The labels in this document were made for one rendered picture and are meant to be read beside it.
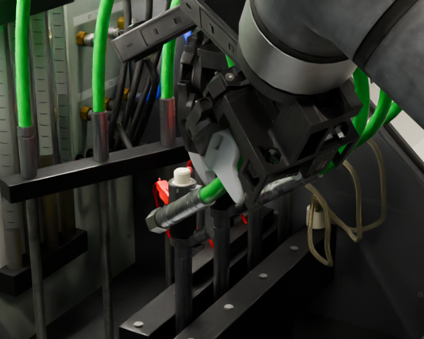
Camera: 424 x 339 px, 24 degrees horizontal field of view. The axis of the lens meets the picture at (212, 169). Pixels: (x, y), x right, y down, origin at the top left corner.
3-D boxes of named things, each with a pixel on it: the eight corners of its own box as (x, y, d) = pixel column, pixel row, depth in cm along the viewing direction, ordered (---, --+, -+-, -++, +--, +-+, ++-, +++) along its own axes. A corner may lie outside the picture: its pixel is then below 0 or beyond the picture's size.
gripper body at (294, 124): (246, 209, 67) (282, 136, 56) (192, 105, 70) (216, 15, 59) (341, 169, 69) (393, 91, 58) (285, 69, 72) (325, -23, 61)
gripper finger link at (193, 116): (184, 163, 72) (209, 107, 65) (175, 146, 73) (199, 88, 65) (239, 143, 74) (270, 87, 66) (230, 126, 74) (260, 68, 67)
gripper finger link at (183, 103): (192, 159, 90) (190, 67, 87) (178, 156, 91) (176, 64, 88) (217, 143, 94) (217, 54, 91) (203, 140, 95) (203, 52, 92)
